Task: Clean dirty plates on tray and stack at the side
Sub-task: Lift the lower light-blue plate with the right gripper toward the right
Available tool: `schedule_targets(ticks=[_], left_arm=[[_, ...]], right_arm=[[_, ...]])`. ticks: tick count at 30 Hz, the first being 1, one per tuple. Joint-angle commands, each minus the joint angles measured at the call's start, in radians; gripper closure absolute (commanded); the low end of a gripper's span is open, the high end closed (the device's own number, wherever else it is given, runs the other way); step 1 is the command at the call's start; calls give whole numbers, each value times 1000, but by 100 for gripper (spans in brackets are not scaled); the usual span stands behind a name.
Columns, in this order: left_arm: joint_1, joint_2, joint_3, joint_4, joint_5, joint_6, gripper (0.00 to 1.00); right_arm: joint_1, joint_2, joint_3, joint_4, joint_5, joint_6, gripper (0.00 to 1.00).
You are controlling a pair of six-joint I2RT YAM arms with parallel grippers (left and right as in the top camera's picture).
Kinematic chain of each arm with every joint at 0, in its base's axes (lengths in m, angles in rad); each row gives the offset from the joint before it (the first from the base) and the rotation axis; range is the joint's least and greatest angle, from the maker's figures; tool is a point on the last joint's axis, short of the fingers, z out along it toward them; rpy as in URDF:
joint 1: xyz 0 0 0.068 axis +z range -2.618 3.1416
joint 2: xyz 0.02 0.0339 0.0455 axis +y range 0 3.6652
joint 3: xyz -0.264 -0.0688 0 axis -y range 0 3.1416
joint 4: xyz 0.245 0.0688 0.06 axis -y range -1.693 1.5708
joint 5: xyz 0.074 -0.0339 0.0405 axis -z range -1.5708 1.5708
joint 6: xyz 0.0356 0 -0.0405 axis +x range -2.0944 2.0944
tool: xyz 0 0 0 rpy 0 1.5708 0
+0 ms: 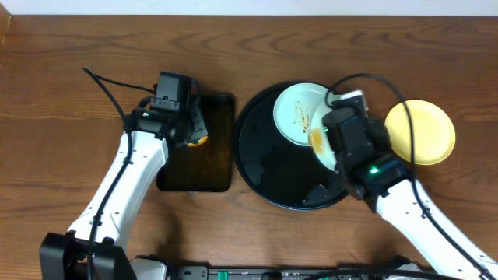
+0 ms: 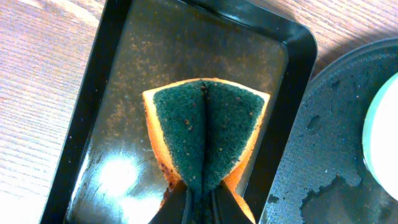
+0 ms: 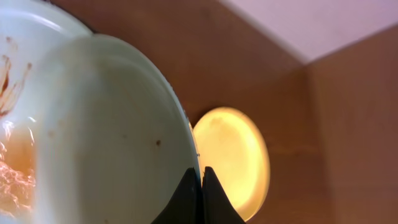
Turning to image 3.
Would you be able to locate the yellow plate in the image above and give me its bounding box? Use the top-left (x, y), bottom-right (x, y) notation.
top-left (192, 107), bottom-right (271, 221)

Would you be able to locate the light blue plate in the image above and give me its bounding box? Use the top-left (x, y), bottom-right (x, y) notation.
top-left (1, 0), bottom-right (92, 223)
top-left (31, 35), bottom-right (198, 223)

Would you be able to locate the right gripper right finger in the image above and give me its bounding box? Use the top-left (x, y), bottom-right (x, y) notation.
top-left (202, 167), bottom-right (245, 224)

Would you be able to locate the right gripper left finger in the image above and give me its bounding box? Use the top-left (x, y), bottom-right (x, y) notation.
top-left (152, 167), bottom-right (202, 224)

